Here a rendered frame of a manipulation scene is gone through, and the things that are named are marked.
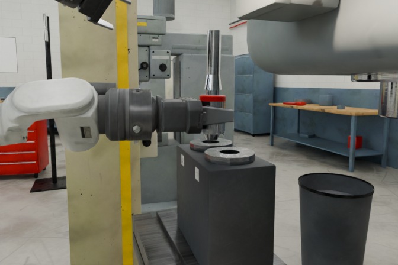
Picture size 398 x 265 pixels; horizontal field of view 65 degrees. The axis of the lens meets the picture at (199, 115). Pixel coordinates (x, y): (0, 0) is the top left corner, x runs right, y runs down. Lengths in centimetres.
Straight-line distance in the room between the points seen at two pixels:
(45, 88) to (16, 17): 892
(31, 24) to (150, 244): 885
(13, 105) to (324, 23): 42
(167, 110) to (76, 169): 147
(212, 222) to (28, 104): 32
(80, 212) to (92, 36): 101
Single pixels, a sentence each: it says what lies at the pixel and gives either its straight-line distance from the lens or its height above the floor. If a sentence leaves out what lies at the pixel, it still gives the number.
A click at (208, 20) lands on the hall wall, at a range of 1004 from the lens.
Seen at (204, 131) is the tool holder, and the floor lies 122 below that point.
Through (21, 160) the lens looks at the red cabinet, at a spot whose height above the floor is 27.
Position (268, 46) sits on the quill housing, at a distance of 23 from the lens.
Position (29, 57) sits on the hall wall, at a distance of 926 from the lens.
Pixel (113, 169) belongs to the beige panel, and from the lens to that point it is 194.
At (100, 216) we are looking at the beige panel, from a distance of 203.
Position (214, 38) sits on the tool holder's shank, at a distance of 55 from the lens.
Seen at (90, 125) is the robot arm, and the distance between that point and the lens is 51.
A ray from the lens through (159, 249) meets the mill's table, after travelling 66.
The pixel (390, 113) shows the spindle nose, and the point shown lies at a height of 128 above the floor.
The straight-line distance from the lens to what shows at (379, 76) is 22.
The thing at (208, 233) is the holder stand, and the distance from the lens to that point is 53.
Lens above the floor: 130
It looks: 6 degrees down
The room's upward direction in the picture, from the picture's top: straight up
